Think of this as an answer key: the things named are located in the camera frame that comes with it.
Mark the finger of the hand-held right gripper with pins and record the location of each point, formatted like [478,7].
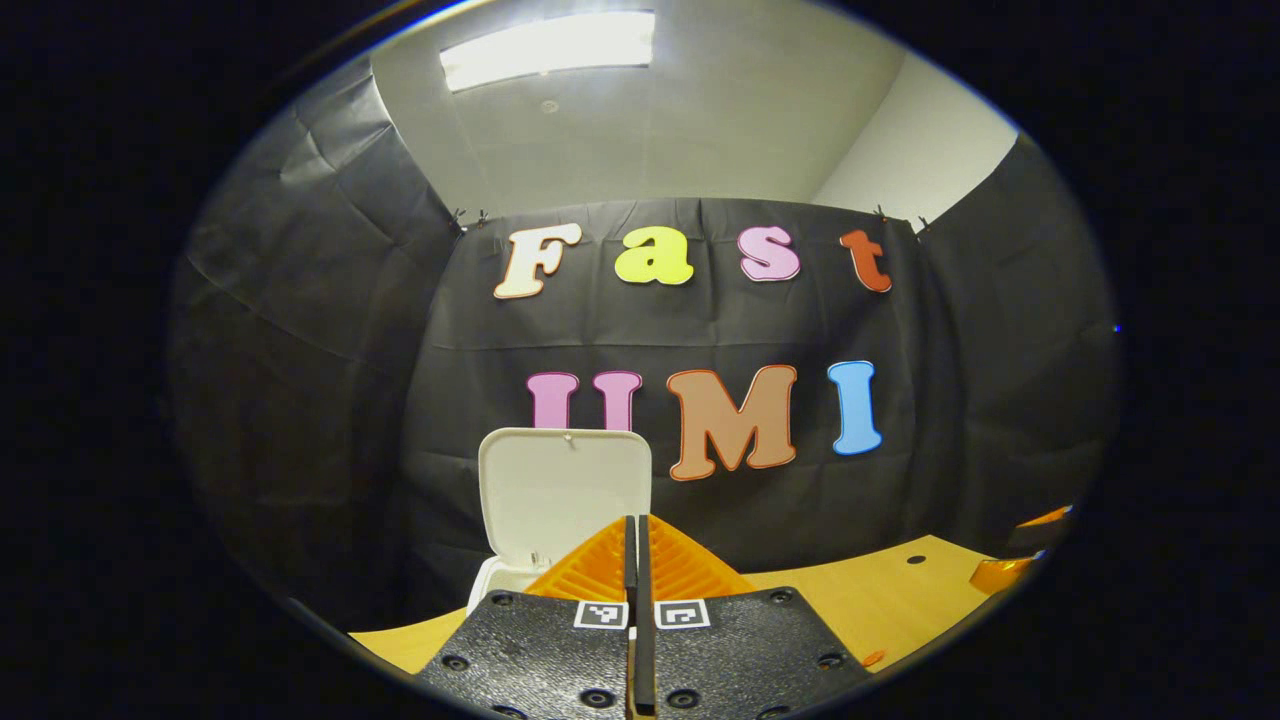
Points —
[1000,576]

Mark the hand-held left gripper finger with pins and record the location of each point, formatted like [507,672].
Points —
[631,565]
[644,600]

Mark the white desktop garbage bin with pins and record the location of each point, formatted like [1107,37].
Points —
[560,490]

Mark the black backdrop cloth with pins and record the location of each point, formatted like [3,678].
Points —
[350,400]

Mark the ceiling light panel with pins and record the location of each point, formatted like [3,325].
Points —
[550,48]

